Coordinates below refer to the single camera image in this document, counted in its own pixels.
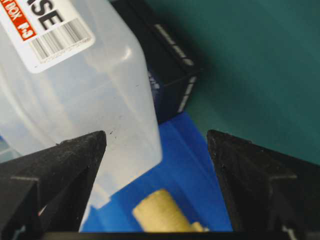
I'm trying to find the green cutting mat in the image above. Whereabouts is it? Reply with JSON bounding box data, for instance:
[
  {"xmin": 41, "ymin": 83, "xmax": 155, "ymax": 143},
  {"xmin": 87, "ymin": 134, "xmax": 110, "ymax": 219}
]
[{"xmin": 148, "ymin": 0, "xmax": 320, "ymax": 164}]

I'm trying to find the clear plastic tool box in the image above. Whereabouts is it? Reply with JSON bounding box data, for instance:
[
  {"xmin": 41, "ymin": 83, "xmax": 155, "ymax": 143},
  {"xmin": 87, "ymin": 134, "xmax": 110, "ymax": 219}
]
[{"xmin": 0, "ymin": 0, "xmax": 163, "ymax": 225}]

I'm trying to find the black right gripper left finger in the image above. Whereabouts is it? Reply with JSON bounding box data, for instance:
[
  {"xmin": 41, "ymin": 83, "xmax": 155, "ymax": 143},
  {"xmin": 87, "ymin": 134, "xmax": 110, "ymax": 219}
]
[{"xmin": 0, "ymin": 130, "xmax": 107, "ymax": 240}]

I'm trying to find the blue cloth mat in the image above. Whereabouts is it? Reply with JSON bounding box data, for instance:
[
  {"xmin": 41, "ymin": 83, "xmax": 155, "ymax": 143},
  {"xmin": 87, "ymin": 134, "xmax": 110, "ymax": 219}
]
[{"xmin": 81, "ymin": 112, "xmax": 233, "ymax": 232}]

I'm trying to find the wooden mallet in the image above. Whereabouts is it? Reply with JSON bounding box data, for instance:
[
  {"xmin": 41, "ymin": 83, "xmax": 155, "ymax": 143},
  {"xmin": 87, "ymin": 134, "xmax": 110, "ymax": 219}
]
[{"xmin": 132, "ymin": 188, "xmax": 209, "ymax": 233}]

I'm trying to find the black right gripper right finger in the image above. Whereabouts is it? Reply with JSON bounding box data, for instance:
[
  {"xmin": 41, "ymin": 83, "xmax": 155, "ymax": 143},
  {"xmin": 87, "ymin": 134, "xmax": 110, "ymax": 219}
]
[{"xmin": 207, "ymin": 129, "xmax": 320, "ymax": 240}]

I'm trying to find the black box with white text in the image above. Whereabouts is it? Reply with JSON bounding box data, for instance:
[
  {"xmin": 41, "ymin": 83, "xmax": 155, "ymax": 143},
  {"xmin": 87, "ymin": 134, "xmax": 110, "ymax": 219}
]
[{"xmin": 111, "ymin": 0, "xmax": 203, "ymax": 124}]

